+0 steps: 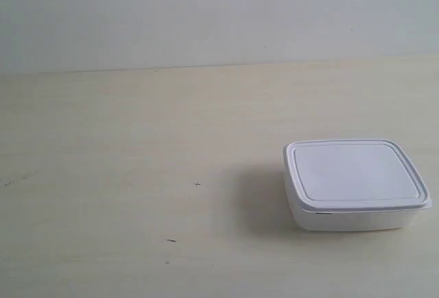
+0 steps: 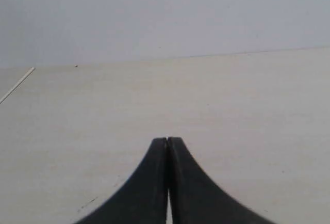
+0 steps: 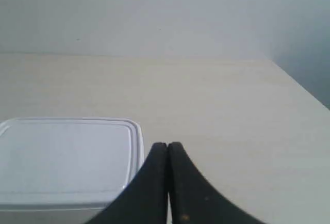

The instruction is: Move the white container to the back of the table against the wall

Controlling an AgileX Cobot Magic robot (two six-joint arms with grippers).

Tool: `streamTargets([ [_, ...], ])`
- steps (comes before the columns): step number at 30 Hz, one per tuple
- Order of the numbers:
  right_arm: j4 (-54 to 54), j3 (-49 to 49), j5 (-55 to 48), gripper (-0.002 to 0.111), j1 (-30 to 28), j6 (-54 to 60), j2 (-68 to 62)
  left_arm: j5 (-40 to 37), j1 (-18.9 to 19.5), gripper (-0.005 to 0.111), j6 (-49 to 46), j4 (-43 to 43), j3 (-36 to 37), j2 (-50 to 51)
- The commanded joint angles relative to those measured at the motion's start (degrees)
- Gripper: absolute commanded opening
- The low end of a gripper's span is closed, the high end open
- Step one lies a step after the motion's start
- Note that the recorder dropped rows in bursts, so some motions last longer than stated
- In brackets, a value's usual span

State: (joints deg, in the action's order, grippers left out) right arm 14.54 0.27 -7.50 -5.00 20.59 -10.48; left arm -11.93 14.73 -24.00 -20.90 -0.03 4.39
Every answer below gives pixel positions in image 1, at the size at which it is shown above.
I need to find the white lidded plastic container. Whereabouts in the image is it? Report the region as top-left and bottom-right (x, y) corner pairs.
(283, 139), (432, 232)

